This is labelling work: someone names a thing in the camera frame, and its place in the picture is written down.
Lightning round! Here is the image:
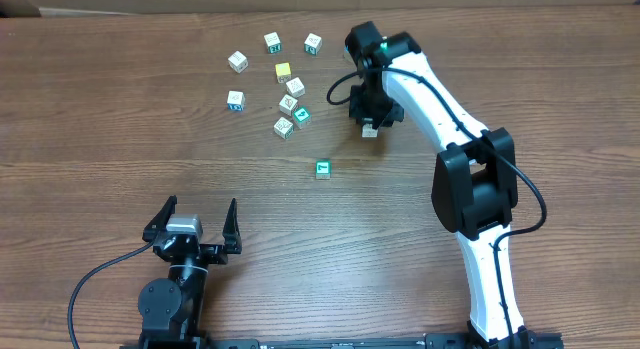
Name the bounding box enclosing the wooden block blue side left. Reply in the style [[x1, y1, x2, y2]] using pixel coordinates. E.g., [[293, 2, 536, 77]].
[[227, 91, 246, 111]]

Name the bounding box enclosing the yellow top wooden block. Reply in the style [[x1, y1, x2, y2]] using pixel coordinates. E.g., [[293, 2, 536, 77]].
[[275, 62, 292, 84]]

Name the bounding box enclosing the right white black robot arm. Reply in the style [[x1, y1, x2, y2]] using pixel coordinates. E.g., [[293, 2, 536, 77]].
[[344, 22, 538, 348]]

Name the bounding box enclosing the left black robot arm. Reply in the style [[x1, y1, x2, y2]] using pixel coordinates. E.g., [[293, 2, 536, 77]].
[[138, 196, 242, 348]]

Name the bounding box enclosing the green 4 wooden block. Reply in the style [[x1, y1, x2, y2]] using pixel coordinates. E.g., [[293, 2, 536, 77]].
[[292, 107, 312, 129]]

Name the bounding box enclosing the green 7 wooden block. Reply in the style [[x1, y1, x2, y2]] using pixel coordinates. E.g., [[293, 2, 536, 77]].
[[315, 160, 332, 179]]

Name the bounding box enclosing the wooden block top left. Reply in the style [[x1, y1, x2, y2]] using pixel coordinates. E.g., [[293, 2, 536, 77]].
[[228, 51, 248, 73]]

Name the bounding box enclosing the blue top wooden block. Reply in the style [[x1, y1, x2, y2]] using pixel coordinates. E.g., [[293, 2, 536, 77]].
[[343, 46, 351, 62]]

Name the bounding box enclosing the plain wooden block centre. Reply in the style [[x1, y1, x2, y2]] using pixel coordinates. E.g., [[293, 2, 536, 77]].
[[286, 77, 305, 98]]

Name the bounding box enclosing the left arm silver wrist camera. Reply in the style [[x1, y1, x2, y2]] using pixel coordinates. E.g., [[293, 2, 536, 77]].
[[166, 214, 203, 239]]

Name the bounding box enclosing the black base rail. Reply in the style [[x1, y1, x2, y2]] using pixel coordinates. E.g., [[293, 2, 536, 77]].
[[119, 331, 565, 349]]

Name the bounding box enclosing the wooden block red K side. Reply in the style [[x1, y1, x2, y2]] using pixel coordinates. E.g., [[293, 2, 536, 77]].
[[279, 94, 298, 116]]

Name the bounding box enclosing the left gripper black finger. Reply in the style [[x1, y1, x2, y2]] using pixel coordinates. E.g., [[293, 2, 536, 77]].
[[142, 195, 177, 242], [222, 198, 242, 254]]

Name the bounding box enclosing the wooden block blue T side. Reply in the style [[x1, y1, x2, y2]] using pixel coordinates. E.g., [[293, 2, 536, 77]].
[[361, 123, 378, 138]]

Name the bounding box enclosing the wooden elephant block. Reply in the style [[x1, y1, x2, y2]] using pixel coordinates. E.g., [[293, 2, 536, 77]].
[[274, 117, 294, 140]]

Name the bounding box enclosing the wooden block teal Q side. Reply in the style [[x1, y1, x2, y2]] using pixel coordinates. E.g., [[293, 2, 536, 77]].
[[304, 33, 322, 56]]

